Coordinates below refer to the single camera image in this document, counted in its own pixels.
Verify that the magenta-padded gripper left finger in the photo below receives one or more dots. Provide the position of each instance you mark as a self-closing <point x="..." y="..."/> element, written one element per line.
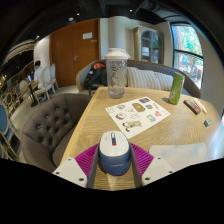
<point x="68" y="170"/>

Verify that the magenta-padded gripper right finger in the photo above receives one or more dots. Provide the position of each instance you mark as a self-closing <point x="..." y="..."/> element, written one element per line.
<point x="156" y="170"/>

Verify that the white and blue computer mouse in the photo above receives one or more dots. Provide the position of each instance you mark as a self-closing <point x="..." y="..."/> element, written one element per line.
<point x="115" y="153"/>

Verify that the grey printed mouse pad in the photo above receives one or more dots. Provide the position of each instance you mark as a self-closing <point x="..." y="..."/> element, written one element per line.
<point x="180" y="155"/>

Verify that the grey tufted armchair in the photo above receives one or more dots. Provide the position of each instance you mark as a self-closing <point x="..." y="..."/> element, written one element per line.
<point x="46" y="130"/>

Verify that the white sticker sheet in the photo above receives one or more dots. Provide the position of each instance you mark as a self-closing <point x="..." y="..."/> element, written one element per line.
<point x="138" y="116"/>

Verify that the small teal eraser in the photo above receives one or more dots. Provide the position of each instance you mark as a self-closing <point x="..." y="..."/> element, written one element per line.
<point x="207" y="123"/>

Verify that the black and red flat box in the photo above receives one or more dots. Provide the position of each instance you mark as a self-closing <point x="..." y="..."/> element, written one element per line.
<point x="192" y="106"/>

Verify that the white tube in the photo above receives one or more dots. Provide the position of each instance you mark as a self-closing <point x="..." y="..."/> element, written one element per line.
<point x="201" y="105"/>

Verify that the green drink can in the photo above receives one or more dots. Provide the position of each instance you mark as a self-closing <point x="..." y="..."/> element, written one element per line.
<point x="176" y="88"/>

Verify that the striped cushion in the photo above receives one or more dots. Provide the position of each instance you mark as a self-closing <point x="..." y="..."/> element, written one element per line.
<point x="165" y="81"/>
<point x="143" y="79"/>

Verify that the group of white chairs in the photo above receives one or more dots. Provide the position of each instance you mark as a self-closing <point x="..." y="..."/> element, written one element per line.
<point x="13" y="100"/>

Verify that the grey curved sofa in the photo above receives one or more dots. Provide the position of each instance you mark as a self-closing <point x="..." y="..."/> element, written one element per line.
<point x="190" y="85"/>

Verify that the person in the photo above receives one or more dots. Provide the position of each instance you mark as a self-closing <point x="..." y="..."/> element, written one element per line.
<point x="38" y="75"/>

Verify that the clear shaker bottle white lid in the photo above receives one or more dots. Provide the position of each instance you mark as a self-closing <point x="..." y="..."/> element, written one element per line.
<point x="116" y="78"/>

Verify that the brown wooden door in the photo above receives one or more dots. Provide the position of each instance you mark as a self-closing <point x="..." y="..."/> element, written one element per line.
<point x="71" y="53"/>

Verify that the black-framed window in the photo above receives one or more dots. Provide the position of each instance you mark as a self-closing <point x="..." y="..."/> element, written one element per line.
<point x="186" y="53"/>

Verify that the beige glass-door cabinet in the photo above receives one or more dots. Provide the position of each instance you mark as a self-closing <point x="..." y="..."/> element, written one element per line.
<point x="148" y="45"/>

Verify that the white paper door sign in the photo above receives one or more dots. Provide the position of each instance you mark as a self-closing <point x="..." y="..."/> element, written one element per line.
<point x="87" y="35"/>

